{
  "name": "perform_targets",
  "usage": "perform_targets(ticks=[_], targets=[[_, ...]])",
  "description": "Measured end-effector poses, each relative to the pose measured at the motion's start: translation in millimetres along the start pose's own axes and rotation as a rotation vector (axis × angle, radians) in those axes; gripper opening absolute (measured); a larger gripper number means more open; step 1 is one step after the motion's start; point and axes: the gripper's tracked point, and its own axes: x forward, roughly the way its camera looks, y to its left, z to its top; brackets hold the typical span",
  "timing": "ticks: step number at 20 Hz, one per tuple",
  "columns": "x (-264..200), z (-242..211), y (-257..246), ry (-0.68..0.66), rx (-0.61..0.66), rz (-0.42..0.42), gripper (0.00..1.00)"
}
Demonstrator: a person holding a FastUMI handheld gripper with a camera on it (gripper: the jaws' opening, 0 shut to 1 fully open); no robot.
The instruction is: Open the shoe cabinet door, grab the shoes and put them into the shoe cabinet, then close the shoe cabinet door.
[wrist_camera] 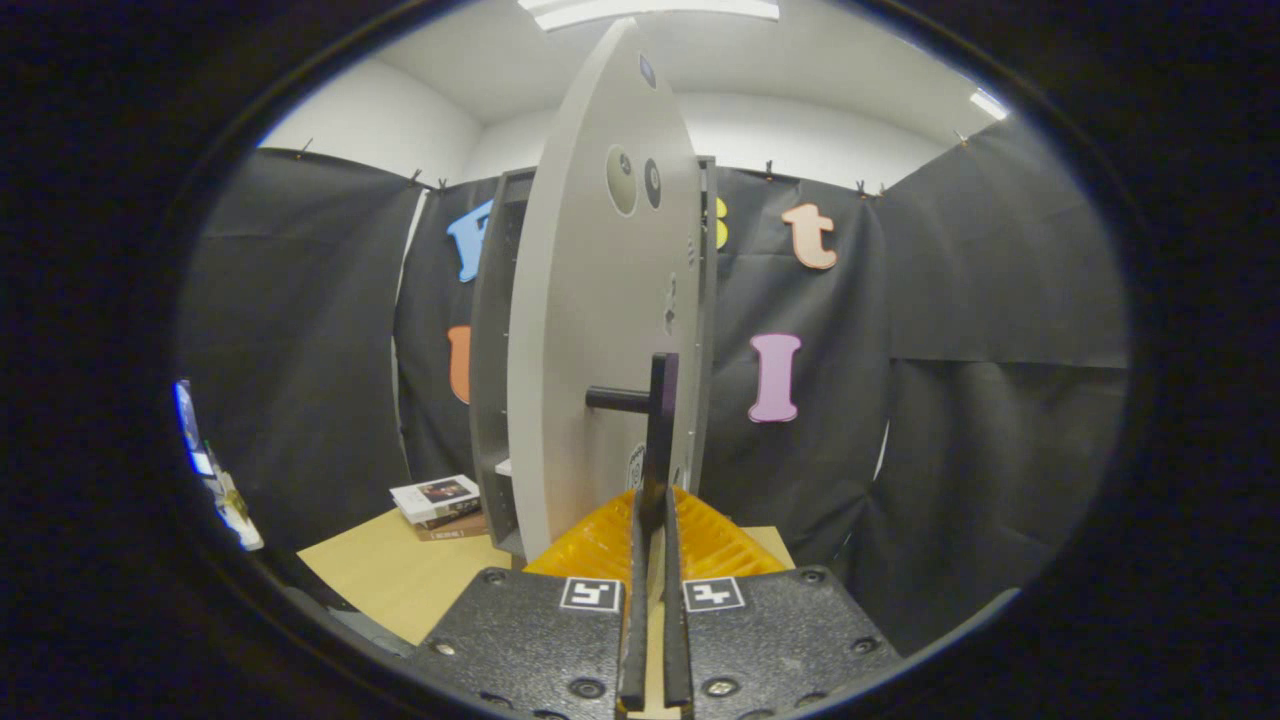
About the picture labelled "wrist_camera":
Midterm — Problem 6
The black backdrop cloth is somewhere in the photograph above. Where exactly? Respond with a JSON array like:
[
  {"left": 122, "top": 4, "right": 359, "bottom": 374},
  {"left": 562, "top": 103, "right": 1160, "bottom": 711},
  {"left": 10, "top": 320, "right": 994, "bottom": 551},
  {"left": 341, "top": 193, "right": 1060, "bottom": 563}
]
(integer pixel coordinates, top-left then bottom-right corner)
[{"left": 175, "top": 115, "right": 1136, "bottom": 656}]

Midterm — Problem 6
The grey shoe cabinet door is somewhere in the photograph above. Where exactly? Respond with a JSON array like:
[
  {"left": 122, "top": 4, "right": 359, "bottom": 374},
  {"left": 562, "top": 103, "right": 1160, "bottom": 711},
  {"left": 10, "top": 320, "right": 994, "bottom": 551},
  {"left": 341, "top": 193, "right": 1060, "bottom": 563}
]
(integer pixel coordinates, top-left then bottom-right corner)
[{"left": 507, "top": 17, "right": 706, "bottom": 561}]

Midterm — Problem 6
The long ceiling light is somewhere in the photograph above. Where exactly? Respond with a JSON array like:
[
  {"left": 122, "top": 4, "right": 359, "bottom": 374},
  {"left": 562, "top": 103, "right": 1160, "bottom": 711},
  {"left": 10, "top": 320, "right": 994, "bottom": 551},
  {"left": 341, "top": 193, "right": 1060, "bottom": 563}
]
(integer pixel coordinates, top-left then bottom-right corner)
[{"left": 518, "top": 0, "right": 781, "bottom": 31}]

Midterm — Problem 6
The black door handle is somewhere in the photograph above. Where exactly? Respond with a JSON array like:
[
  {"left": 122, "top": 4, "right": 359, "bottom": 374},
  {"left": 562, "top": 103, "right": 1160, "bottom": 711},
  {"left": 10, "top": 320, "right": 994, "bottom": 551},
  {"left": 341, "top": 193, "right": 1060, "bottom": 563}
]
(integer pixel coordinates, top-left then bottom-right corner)
[{"left": 585, "top": 352, "right": 681, "bottom": 531}]

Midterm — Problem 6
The brown book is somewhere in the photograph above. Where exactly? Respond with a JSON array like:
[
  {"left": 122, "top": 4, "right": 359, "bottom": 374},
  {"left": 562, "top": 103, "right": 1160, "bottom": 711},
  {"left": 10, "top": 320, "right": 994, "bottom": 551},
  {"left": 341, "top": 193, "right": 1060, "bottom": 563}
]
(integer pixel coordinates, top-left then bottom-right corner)
[{"left": 412, "top": 510, "right": 491, "bottom": 542}]

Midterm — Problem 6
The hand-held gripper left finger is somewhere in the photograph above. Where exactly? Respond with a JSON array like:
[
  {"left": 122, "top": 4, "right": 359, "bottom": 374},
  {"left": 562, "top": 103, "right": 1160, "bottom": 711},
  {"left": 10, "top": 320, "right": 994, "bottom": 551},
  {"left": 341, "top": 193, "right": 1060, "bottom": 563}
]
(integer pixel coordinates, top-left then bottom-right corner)
[{"left": 405, "top": 487, "right": 651, "bottom": 720}]

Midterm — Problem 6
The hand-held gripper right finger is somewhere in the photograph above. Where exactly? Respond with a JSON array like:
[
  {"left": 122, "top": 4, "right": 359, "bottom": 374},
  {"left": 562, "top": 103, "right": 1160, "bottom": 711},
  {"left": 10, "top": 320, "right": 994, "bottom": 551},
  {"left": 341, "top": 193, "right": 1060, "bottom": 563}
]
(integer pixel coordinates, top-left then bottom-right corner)
[{"left": 660, "top": 487, "right": 906, "bottom": 720}]

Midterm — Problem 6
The white book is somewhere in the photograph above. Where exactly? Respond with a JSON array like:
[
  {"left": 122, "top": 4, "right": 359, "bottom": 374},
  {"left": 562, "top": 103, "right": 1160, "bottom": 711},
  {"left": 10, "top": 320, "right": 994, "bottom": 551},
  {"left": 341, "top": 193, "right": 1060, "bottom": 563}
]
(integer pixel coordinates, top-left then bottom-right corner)
[{"left": 390, "top": 474, "right": 482, "bottom": 526}]

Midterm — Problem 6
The grey shoe cabinet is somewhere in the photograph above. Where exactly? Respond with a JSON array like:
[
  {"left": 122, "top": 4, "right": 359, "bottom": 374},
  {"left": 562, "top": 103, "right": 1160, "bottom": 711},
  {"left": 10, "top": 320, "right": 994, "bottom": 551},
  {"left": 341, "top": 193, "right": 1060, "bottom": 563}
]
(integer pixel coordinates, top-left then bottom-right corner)
[{"left": 468, "top": 155, "right": 719, "bottom": 559}]

